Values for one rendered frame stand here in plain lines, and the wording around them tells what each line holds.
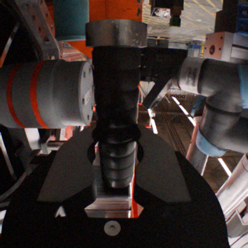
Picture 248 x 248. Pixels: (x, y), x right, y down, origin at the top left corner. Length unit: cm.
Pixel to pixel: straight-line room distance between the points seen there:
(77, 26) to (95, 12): 37
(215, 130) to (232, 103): 6
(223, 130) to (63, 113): 29
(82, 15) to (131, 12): 38
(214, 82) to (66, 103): 26
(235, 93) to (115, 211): 26
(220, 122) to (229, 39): 31
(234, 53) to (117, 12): 49
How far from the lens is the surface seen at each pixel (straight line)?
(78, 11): 39
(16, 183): 49
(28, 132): 38
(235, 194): 48
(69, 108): 25
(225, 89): 29
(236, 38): 57
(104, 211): 19
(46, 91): 26
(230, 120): 31
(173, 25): 70
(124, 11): 74
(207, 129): 32
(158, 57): 36
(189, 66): 31
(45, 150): 43
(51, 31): 52
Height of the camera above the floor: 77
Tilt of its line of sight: 28 degrees up
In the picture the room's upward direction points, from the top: 179 degrees counter-clockwise
